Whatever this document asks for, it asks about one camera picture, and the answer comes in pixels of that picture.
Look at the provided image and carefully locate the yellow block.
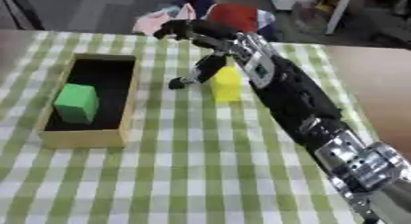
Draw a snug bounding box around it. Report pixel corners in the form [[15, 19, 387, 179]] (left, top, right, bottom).
[[208, 58, 244, 104]]

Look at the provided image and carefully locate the black tripod leg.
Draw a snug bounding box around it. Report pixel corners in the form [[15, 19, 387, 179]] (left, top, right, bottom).
[[0, 0, 47, 31]]

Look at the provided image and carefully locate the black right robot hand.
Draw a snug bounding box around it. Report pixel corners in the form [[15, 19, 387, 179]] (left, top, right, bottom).
[[152, 18, 241, 91]]

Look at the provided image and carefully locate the green block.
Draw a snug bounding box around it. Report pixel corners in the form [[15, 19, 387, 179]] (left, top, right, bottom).
[[52, 83, 102, 125]]

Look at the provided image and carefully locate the tan cardboard box black inside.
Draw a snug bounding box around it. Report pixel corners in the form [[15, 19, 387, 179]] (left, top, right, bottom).
[[33, 52, 143, 150]]

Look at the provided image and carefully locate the pile of coloured cloth bags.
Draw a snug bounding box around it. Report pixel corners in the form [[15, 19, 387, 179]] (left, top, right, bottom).
[[131, 0, 280, 42]]

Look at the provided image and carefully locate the white table leg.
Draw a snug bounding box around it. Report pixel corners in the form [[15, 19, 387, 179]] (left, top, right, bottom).
[[324, 0, 359, 35]]

